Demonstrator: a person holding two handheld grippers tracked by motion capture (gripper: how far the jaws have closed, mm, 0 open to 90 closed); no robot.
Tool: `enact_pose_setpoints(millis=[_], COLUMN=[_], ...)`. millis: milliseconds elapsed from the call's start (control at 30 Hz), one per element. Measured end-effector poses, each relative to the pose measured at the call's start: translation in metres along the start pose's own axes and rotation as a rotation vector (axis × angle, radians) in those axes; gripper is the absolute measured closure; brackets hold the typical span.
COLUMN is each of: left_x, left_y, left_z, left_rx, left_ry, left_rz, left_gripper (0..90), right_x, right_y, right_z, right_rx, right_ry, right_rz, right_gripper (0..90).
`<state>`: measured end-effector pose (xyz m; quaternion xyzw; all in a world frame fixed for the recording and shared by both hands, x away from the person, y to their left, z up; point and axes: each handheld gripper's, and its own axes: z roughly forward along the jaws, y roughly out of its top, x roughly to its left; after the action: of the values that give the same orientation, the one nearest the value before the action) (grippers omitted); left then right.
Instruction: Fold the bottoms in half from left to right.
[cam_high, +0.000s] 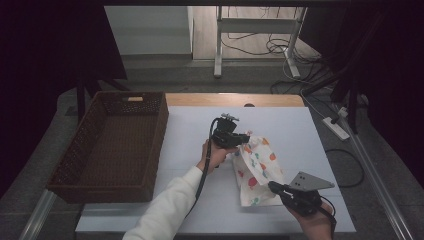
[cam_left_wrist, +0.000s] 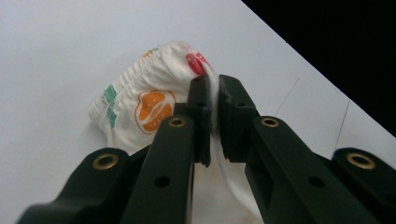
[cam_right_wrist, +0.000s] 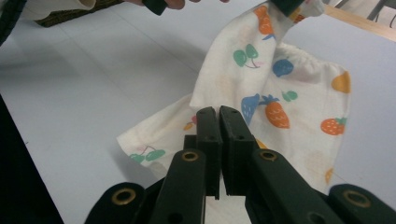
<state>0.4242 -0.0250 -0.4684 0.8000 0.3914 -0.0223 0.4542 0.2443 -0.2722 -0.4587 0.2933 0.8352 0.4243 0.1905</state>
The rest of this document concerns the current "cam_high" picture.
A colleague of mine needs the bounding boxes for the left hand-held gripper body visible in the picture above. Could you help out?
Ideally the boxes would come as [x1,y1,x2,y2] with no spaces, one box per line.
[211,112,241,150]

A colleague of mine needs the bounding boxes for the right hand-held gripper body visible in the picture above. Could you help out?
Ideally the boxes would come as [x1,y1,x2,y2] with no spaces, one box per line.
[280,171,336,217]

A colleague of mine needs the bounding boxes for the white fruit-print pants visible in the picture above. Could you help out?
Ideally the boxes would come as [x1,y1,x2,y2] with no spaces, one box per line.
[228,131,286,208]

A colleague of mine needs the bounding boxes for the brown wicker basket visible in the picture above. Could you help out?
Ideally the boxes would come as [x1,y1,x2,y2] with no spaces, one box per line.
[46,91,170,204]

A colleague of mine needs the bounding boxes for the person's right hand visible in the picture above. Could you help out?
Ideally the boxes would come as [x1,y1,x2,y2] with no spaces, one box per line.
[289,202,336,231]

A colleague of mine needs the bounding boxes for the person's left hand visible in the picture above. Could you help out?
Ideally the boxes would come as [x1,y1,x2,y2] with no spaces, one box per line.
[196,140,240,173]

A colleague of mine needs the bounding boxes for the white table cover sheet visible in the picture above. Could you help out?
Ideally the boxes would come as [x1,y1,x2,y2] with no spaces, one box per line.
[75,105,357,234]

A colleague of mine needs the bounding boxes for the white power strip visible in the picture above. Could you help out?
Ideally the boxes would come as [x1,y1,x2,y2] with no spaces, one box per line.
[321,116,351,141]

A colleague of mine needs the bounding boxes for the black metal stand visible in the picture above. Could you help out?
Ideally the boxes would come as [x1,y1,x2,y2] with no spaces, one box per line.
[74,69,131,118]
[301,64,371,134]

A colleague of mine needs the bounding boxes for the dark curtain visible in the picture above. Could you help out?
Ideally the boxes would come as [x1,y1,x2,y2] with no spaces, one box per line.
[299,0,424,189]
[0,0,128,198]

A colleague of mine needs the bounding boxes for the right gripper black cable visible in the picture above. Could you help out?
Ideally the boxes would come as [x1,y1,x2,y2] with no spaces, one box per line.
[318,195,338,240]

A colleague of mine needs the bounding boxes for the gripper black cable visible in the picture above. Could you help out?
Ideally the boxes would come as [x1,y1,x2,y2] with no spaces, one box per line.
[184,117,223,218]
[318,195,338,240]

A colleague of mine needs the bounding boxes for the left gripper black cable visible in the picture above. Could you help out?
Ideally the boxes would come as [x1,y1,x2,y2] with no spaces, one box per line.
[184,117,223,218]

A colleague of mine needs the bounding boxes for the looped black floor cable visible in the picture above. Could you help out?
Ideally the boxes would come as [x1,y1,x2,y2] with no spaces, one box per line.
[324,148,365,189]

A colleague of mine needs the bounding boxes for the aluminium frame rail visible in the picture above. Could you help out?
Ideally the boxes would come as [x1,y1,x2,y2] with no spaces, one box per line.
[18,189,58,240]
[333,103,414,240]

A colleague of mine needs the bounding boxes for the white metal desk frame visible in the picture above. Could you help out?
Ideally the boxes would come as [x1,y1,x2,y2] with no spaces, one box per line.
[213,5,308,80]

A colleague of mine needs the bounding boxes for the tangle of black floor cables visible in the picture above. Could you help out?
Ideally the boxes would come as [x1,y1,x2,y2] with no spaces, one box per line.
[220,5,334,96]

